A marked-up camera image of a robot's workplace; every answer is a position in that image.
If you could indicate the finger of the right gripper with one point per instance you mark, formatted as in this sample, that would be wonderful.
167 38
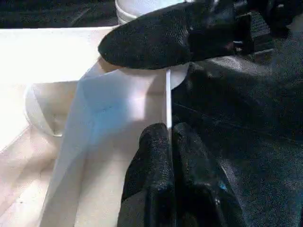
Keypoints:
154 40

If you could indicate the white plastic table leg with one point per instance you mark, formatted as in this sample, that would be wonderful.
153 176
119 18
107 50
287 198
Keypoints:
132 9

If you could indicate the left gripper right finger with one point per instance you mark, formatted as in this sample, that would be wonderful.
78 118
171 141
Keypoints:
201 184

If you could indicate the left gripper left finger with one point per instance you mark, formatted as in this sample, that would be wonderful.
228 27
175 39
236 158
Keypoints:
151 179

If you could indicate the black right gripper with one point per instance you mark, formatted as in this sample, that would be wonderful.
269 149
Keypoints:
279 14

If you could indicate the white plastic table top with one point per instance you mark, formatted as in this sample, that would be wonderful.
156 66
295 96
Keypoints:
47 59

